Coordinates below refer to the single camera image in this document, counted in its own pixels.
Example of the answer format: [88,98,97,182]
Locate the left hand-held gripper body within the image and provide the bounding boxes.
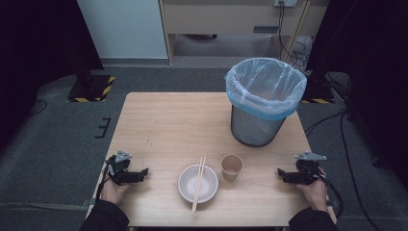
[106,149,139,187]

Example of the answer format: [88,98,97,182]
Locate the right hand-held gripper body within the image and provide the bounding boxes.
[292,151,327,186]

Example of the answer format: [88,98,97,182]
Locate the white disposable bowl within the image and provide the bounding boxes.
[177,164,219,204]

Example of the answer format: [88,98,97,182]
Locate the metal mesh trash bin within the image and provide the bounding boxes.
[230,105,287,148]

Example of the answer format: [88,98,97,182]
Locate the brown paper cup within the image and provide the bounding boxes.
[220,154,244,183]

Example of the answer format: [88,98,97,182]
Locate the wooden chopstick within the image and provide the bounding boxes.
[193,154,207,213]
[191,156,204,216]

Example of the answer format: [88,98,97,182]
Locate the translucent blue bin liner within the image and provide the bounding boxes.
[224,57,308,121]

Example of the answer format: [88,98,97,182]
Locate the person's right hand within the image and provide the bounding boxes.
[294,167,330,213]

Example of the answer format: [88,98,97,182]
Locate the person's left hand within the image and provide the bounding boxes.
[100,174,133,206]

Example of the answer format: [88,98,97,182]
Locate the striped black stand base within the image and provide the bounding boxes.
[300,85,335,105]
[66,75,116,103]

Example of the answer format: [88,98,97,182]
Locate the white power strip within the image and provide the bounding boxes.
[292,36,314,63]

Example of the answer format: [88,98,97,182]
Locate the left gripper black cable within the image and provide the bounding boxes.
[95,165,113,200]

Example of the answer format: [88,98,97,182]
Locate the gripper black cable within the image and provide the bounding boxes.
[317,172,344,219]
[95,165,113,200]

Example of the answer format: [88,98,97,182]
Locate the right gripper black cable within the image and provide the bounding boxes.
[317,172,344,219]

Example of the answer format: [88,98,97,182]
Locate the long black floor cable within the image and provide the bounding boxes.
[303,107,381,231]

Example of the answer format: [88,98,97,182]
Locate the thin black floor cable loop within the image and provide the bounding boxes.
[28,98,49,117]

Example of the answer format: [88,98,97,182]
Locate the black cables under desk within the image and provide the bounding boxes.
[277,1,314,66]

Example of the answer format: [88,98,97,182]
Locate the wall power socket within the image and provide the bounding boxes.
[273,0,298,8]

